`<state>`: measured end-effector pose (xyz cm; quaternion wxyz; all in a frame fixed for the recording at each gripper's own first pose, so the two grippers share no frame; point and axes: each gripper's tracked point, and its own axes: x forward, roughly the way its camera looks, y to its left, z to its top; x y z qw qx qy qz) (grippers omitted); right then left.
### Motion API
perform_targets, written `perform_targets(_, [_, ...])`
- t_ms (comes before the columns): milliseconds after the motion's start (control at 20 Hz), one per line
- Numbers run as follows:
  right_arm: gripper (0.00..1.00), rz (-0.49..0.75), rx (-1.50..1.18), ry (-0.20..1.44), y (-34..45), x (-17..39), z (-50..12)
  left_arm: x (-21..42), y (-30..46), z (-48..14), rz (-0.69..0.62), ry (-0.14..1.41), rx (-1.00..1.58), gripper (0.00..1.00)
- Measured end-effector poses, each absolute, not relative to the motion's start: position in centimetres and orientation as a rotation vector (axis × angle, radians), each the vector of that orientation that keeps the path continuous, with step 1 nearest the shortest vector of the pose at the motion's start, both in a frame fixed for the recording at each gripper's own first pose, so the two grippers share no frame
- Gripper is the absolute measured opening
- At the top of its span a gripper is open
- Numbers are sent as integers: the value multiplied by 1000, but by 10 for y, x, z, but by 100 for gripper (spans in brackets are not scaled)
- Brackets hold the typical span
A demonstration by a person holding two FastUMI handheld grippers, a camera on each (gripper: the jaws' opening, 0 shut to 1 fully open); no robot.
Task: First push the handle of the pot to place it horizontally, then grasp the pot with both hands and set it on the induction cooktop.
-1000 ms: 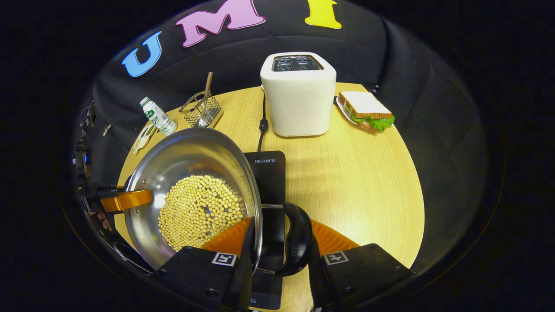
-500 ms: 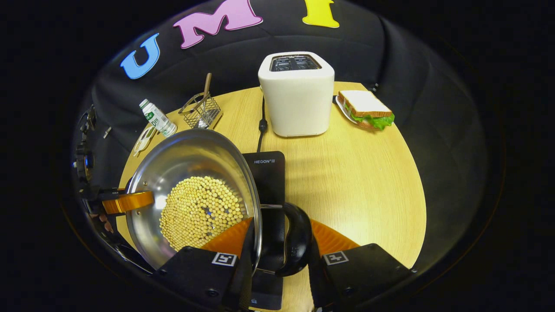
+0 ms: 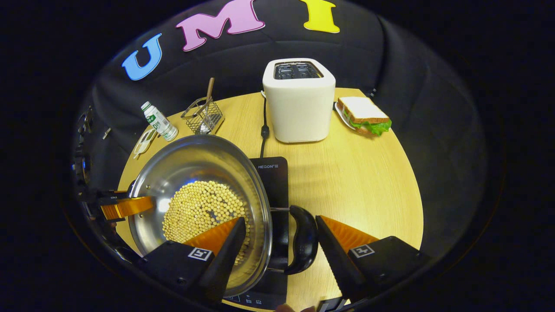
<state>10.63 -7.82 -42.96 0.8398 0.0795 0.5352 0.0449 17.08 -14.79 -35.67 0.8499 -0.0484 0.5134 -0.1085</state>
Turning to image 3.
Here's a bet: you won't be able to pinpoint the white toaster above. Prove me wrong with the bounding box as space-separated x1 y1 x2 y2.
262 58 336 143

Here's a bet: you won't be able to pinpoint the wire mesh utensil basket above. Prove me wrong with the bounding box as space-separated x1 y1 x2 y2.
181 97 224 135

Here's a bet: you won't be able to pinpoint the stainless steel pot black handles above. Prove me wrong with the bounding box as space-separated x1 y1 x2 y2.
126 134 319 297

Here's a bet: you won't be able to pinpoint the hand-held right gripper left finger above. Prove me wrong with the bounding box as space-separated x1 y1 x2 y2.
138 217 247 306

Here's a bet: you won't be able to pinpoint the sandwich with lettuce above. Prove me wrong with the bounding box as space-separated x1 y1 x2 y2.
337 96 392 137

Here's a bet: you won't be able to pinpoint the pile of soybeans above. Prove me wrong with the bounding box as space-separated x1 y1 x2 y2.
162 180 252 265

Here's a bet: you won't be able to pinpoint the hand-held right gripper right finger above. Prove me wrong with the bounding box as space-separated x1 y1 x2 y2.
315 215 432 304

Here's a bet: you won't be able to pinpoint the black induction cooktop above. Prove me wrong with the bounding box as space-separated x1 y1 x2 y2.
223 156 290 310

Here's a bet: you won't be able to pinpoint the black power cable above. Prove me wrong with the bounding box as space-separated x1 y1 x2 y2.
259 96 270 159

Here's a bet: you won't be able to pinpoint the white drink bottle green label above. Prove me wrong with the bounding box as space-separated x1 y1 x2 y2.
140 101 179 142

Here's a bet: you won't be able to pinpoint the white divided seasoning dish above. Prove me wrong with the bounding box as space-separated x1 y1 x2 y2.
132 128 157 160

